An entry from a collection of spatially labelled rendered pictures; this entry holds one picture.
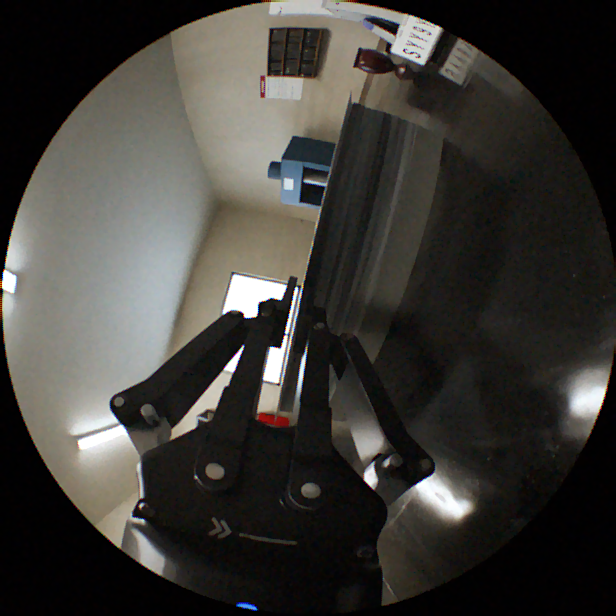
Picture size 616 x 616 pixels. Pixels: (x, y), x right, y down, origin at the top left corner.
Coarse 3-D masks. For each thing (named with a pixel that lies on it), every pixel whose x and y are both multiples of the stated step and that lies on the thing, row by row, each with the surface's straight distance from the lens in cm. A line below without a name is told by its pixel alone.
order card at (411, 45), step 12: (408, 24) 41; (420, 24) 41; (432, 24) 41; (396, 36) 41; (408, 36) 41; (420, 36) 40; (432, 36) 40; (396, 48) 41; (408, 48) 40; (420, 48) 40; (420, 60) 40
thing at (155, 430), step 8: (144, 408) 9; (152, 408) 9; (144, 416) 9; (152, 416) 9; (160, 416) 9; (120, 424) 10; (136, 424) 9; (144, 424) 9; (152, 424) 9; (160, 424) 9; (168, 424) 10; (128, 432) 9; (136, 432) 9; (144, 432) 9; (152, 432) 9; (160, 432) 9; (168, 432) 10; (136, 440) 9; (144, 440) 9; (152, 440) 9; (160, 440) 9; (168, 440) 10; (136, 448) 9; (144, 448) 9
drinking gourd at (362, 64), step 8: (360, 48) 57; (360, 56) 56; (368, 56) 55; (376, 56) 55; (384, 56) 57; (360, 64) 56; (368, 64) 55; (376, 64) 55; (384, 64) 56; (392, 64) 58; (400, 64) 59; (368, 72) 58; (376, 72) 57; (384, 72) 57; (392, 72) 59; (400, 72) 57
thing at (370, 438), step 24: (360, 360) 12; (336, 384) 13; (360, 384) 11; (360, 408) 11; (384, 408) 10; (360, 432) 11; (384, 432) 9; (360, 456) 11; (408, 456) 9; (408, 480) 9
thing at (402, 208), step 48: (384, 144) 22; (432, 144) 24; (336, 192) 20; (384, 192) 21; (432, 192) 23; (336, 240) 21; (384, 240) 21; (336, 288) 22; (384, 288) 23; (384, 336) 25; (288, 384) 29
